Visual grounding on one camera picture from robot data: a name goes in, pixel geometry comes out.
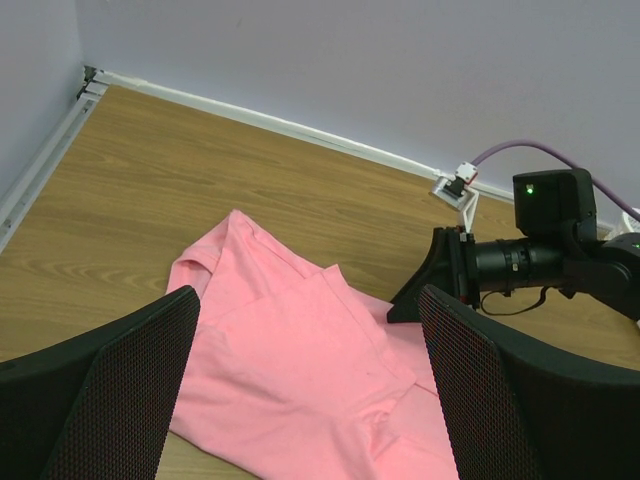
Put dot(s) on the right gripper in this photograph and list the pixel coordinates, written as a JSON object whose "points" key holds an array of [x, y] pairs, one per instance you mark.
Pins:
{"points": [[464, 268]]}

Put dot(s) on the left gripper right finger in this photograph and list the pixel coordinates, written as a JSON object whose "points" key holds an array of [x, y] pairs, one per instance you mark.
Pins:
{"points": [[518, 408]]}

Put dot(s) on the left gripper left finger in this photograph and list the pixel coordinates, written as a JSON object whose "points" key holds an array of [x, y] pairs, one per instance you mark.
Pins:
{"points": [[98, 405]]}

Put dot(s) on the pink t shirt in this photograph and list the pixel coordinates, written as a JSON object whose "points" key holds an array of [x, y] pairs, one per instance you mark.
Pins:
{"points": [[294, 374]]}

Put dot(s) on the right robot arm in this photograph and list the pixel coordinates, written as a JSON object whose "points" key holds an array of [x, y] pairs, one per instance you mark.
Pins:
{"points": [[558, 207]]}

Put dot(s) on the aluminium frame rail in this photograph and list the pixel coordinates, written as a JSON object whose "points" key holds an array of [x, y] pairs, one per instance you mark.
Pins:
{"points": [[134, 148]]}

